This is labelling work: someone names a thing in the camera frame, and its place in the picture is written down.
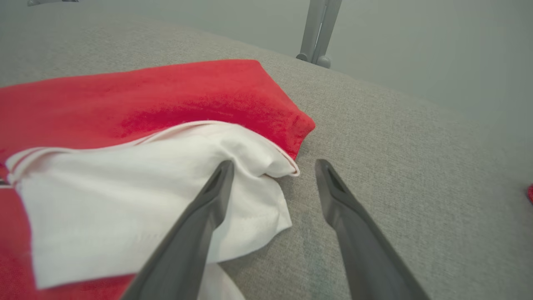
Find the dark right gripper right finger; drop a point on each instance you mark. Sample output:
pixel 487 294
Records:
pixel 362 246

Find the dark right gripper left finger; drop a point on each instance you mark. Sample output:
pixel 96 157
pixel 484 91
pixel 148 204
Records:
pixel 187 246

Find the red basketball jersey white trim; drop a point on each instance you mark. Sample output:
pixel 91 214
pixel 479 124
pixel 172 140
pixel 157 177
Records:
pixel 145 96

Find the red shorts with white stripe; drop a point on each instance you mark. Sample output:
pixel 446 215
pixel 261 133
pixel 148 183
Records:
pixel 530 193

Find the grey metal post with bracket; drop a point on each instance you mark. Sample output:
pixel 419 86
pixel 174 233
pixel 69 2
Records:
pixel 318 29

